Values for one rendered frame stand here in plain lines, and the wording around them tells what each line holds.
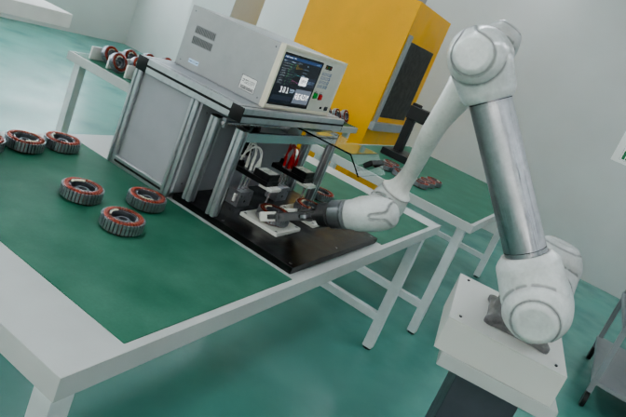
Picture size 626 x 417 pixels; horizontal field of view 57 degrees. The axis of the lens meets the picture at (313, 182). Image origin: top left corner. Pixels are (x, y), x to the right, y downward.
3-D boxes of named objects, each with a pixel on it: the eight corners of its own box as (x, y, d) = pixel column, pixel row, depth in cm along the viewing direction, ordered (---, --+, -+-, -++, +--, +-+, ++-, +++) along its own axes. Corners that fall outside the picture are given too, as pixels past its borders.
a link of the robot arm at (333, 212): (354, 227, 179) (336, 227, 181) (353, 198, 178) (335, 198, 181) (342, 231, 171) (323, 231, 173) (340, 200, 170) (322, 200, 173)
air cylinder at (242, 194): (249, 205, 196) (254, 191, 195) (236, 207, 189) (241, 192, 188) (238, 198, 198) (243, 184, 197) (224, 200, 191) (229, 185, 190)
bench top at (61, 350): (437, 234, 287) (441, 225, 285) (52, 404, 93) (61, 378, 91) (278, 149, 327) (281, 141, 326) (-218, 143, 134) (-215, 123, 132)
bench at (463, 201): (483, 278, 494) (523, 200, 476) (416, 341, 331) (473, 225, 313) (374, 219, 538) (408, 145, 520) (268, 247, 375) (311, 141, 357)
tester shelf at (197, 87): (340, 130, 225) (345, 120, 224) (238, 123, 165) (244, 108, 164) (254, 88, 243) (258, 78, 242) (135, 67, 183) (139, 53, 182)
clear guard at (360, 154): (384, 175, 211) (390, 160, 210) (358, 177, 190) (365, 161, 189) (313, 138, 224) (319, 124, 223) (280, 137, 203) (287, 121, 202)
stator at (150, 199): (129, 193, 172) (133, 181, 171) (166, 205, 174) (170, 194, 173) (120, 205, 161) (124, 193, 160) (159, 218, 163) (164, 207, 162)
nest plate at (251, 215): (299, 231, 191) (301, 228, 191) (276, 236, 178) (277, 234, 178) (265, 210, 197) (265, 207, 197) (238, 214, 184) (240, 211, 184)
